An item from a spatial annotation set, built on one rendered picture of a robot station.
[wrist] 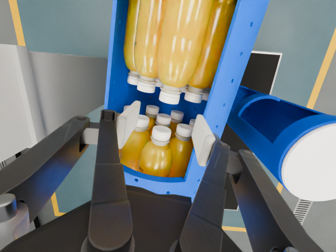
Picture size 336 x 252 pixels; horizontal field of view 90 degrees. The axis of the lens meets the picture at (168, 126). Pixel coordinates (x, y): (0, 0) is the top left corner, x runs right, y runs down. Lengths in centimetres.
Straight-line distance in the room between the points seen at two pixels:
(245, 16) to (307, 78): 159
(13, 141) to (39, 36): 130
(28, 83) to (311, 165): 90
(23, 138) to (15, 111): 9
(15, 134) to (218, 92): 58
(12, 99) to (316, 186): 96
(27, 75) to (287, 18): 165
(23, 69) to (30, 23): 126
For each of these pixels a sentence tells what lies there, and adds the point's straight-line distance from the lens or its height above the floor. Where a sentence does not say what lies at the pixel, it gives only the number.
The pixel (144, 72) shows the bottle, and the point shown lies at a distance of 35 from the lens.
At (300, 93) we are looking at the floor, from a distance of 186.
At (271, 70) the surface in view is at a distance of 153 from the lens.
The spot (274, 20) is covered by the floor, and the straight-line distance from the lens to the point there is 170.
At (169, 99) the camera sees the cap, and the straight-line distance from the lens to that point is 31.
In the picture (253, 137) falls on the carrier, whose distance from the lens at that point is 79.
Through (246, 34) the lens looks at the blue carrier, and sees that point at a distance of 32.
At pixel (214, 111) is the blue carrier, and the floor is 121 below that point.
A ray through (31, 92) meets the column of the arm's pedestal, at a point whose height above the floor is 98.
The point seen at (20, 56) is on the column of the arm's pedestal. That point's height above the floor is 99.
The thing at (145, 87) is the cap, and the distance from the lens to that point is 36.
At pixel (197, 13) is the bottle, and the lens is 30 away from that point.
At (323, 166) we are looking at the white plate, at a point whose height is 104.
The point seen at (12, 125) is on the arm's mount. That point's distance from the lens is 66.
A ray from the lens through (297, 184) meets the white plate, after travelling 71.
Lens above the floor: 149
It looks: 70 degrees down
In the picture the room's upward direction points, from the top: 174 degrees counter-clockwise
